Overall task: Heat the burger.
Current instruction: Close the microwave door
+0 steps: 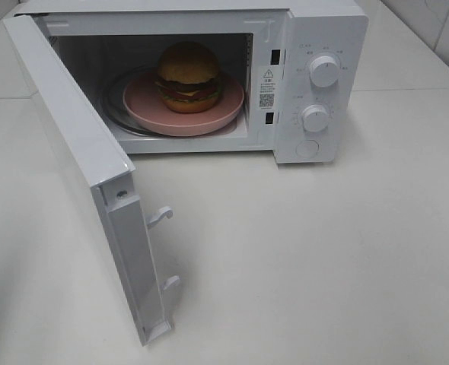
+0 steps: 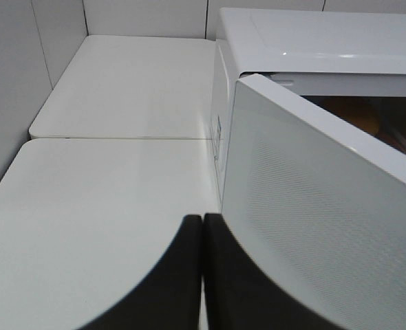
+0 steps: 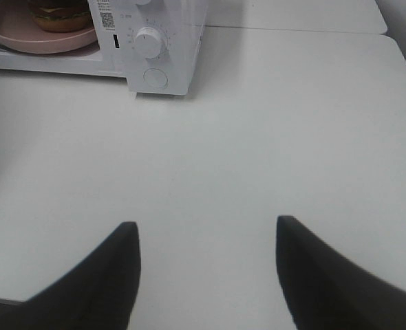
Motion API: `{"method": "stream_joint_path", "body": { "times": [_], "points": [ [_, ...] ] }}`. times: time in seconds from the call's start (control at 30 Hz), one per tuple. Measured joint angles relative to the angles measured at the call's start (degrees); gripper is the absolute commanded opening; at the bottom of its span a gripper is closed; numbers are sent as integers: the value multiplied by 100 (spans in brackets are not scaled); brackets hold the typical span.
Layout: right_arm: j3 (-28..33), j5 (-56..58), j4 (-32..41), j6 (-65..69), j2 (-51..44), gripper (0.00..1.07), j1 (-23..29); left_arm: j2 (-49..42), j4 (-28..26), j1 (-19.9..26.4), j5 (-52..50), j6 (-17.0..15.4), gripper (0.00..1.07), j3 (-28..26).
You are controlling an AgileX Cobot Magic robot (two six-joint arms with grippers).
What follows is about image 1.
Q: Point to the round white door button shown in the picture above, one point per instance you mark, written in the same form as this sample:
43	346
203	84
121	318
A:
307	149

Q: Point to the white microwave door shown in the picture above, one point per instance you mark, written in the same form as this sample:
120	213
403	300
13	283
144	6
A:
98	174

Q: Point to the toy hamburger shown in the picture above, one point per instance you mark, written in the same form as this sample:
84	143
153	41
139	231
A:
188	78

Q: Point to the pink round plate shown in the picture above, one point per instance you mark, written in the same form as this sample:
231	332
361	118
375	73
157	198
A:
145	105

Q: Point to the lower white timer knob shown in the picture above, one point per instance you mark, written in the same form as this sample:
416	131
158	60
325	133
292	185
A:
315	118

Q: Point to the white microwave oven body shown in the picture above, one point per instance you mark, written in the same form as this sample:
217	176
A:
266	46

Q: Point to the glass microwave turntable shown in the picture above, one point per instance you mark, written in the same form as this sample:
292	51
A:
111	102

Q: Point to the upper white power knob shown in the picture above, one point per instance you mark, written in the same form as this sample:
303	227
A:
324	70

